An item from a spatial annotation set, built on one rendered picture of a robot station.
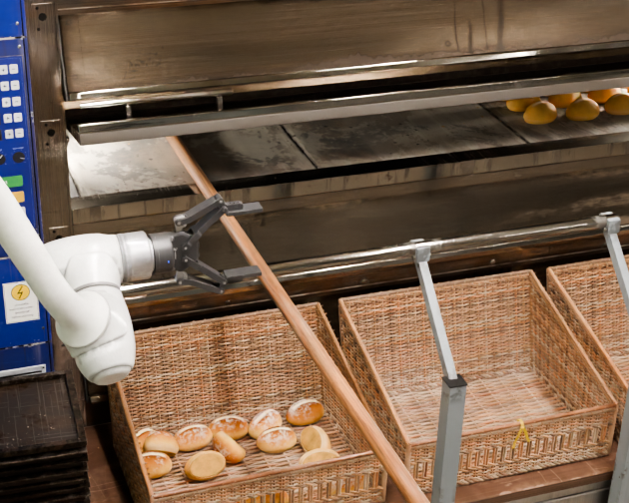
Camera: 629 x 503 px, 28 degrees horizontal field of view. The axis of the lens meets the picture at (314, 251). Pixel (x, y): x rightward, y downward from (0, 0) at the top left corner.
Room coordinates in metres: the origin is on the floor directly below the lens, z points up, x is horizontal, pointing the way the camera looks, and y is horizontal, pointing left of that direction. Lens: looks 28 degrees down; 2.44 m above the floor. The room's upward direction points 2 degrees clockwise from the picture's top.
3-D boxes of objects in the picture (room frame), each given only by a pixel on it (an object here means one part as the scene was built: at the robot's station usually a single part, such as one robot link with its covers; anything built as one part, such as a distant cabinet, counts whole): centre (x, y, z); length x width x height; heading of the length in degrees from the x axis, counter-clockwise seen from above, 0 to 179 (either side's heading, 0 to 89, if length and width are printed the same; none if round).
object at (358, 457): (2.39, 0.16, 0.72); 0.56 x 0.49 x 0.28; 111
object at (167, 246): (2.04, 0.26, 1.34); 0.09 x 0.07 x 0.08; 111
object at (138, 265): (2.02, 0.33, 1.34); 0.09 x 0.06 x 0.09; 21
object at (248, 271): (2.09, 0.14, 1.27); 0.07 x 0.03 x 0.01; 111
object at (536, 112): (3.46, -0.68, 1.21); 0.61 x 0.48 x 0.06; 20
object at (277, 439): (2.45, 0.08, 0.62); 0.10 x 0.07 x 0.05; 107
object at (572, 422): (2.60, -0.40, 0.72); 0.56 x 0.49 x 0.28; 110
